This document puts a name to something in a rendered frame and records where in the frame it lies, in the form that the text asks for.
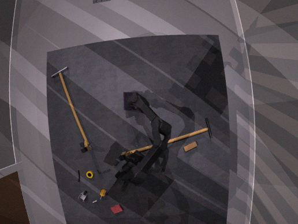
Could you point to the brown rectangular block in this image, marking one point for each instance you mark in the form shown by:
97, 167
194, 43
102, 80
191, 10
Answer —
190, 146

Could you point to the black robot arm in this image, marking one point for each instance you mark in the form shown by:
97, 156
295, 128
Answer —
135, 174

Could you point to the yellow ring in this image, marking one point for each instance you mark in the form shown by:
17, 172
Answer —
89, 174

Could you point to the red block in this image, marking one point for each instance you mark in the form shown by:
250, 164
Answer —
117, 208

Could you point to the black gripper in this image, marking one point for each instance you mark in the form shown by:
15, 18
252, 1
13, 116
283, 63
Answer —
138, 157

